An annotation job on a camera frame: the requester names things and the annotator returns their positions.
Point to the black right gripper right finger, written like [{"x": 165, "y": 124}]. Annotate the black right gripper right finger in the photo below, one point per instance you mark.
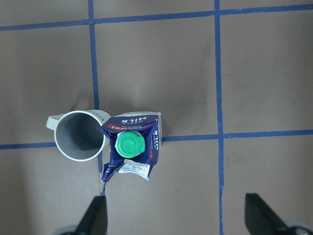
[{"x": 260, "y": 219}]

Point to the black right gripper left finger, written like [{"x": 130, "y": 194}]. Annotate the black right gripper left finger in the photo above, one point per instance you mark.
[{"x": 95, "y": 219}]

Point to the white ceramic mug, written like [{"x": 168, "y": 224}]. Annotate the white ceramic mug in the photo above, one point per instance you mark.
[{"x": 77, "y": 133}]

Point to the blue white milk carton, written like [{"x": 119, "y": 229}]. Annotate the blue white milk carton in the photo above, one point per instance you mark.
[{"x": 135, "y": 140}]

